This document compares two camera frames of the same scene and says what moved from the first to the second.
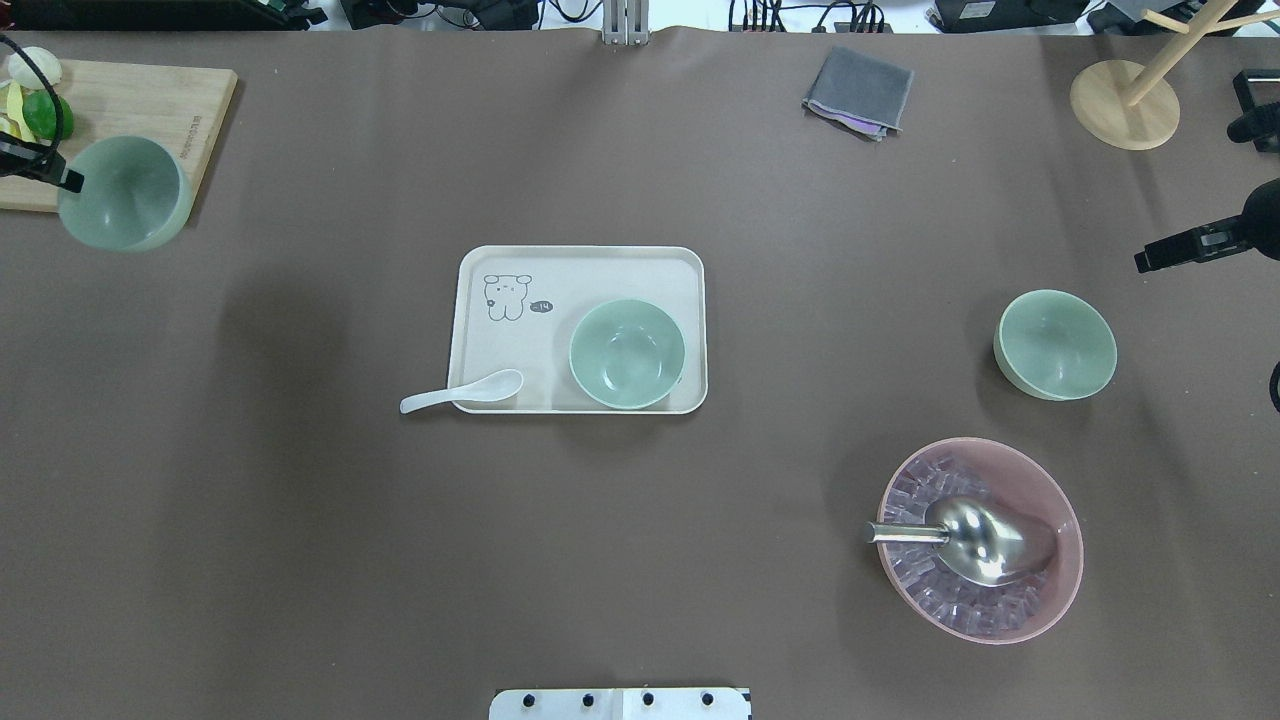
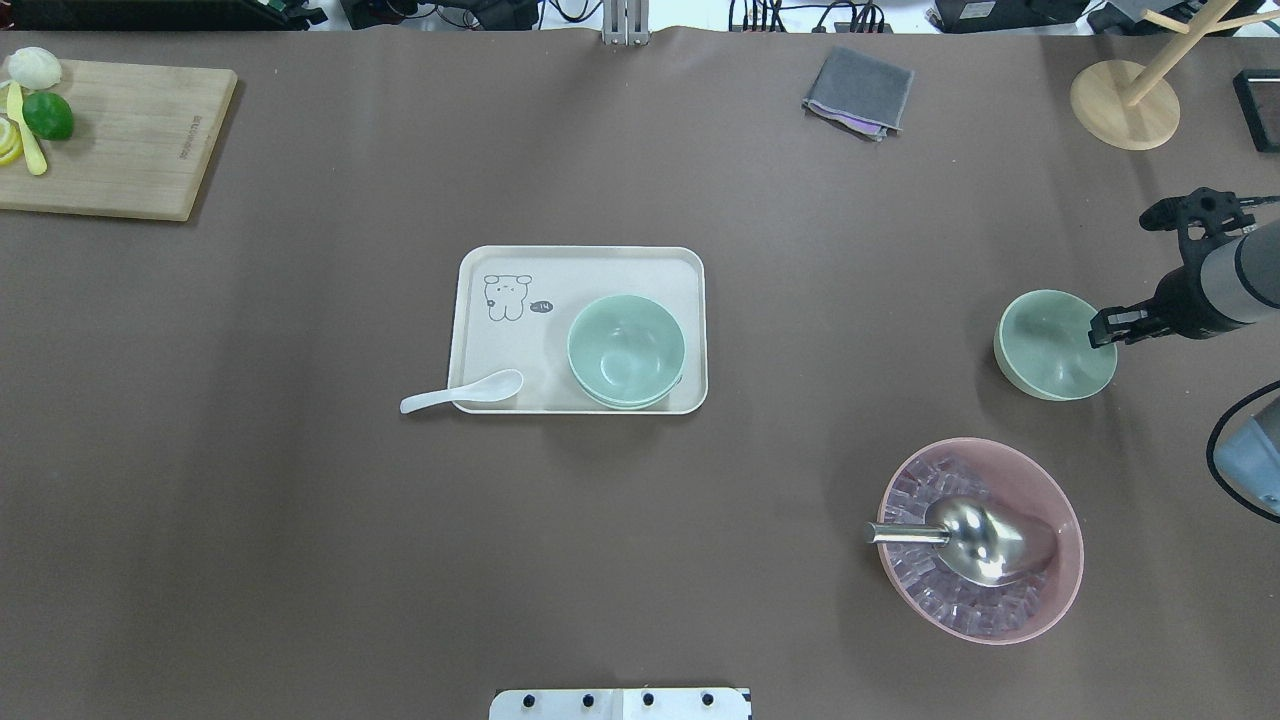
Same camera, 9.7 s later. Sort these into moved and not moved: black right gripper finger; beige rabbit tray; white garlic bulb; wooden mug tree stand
Moved: black right gripper finger
Not moved: white garlic bulb; beige rabbit tray; wooden mug tree stand
